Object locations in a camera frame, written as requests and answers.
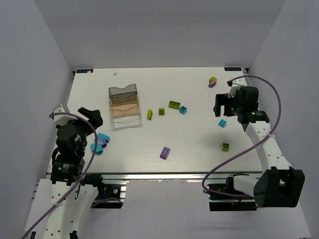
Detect green purple lego stack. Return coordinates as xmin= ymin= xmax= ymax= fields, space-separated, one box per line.
xmin=208 ymin=77 xmax=217 ymax=88

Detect purple flower lego brick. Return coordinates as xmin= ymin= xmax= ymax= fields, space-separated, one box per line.
xmin=97 ymin=137 xmax=108 ymax=148

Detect teal rounded lego brick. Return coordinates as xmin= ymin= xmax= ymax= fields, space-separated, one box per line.
xmin=90 ymin=143 xmax=104 ymax=155

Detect teal square lego brick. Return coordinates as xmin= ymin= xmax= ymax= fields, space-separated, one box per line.
xmin=179 ymin=106 xmax=187 ymax=115

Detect purple square lego brick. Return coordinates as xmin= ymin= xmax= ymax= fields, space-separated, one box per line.
xmin=159 ymin=147 xmax=170 ymax=160

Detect teal lego brick with studs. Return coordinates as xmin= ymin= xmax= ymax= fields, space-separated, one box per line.
xmin=97 ymin=133 xmax=110 ymax=143

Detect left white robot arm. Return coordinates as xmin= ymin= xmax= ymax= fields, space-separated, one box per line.
xmin=22 ymin=106 xmax=103 ymax=239

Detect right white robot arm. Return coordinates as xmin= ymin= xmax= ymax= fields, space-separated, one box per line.
xmin=213 ymin=86 xmax=305 ymax=208

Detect blue label right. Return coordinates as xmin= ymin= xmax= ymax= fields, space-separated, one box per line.
xmin=224 ymin=67 xmax=242 ymax=71

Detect blue label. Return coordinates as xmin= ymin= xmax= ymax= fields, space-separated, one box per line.
xmin=76 ymin=69 xmax=93 ymax=74
xmin=224 ymin=67 xmax=242 ymax=71

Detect clear plastic tray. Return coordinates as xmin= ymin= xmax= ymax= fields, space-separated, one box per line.
xmin=110 ymin=107 xmax=142 ymax=130

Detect amber plastic tray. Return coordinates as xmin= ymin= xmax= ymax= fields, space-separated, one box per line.
xmin=109 ymin=95 xmax=140 ymax=118

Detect green square lego brick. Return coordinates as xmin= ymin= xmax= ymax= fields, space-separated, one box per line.
xmin=222 ymin=143 xmax=229 ymax=151

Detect blue label left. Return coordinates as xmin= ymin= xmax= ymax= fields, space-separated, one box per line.
xmin=76 ymin=69 xmax=93 ymax=74

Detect green long lego brick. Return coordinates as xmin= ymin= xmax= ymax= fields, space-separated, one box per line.
xmin=168 ymin=101 xmax=180 ymax=110

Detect green curved lego brick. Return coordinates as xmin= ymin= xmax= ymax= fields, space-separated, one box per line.
xmin=147 ymin=110 xmax=153 ymax=120

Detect green sloped lego brick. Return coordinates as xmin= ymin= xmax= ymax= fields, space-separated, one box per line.
xmin=159 ymin=108 xmax=165 ymax=116

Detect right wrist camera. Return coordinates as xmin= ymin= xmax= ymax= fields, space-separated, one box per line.
xmin=227 ymin=79 xmax=246 ymax=98

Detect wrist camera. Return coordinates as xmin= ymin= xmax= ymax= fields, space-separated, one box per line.
xmin=48 ymin=104 xmax=70 ymax=124
xmin=227 ymin=79 xmax=246 ymax=98

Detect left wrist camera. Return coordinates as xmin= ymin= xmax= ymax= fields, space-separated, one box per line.
xmin=48 ymin=104 xmax=70 ymax=124

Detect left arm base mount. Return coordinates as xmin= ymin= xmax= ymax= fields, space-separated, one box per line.
xmin=89 ymin=174 xmax=127 ymax=209

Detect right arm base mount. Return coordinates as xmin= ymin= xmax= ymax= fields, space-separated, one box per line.
xmin=204 ymin=176 xmax=257 ymax=212

